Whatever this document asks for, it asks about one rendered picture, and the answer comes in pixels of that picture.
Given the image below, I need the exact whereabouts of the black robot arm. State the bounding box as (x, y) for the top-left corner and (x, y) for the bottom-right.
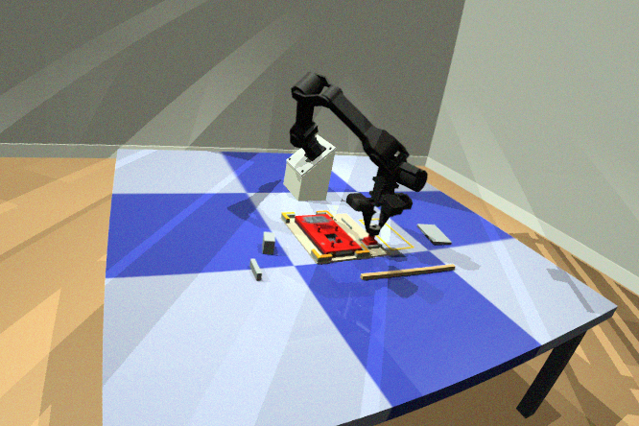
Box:
(290, 72), (427, 217)

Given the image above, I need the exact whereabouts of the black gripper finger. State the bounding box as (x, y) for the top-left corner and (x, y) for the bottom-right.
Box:
(362, 210), (377, 230)
(378, 207), (390, 228)

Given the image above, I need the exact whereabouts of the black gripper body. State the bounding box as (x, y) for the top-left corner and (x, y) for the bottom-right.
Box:
(346, 176), (413, 212)

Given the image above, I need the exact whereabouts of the black wheel with grey rim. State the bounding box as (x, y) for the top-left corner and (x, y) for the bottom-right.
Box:
(366, 224), (381, 235)

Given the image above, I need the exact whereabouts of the tan flat bar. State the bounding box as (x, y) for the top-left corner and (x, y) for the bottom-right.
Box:
(360, 264), (456, 280)

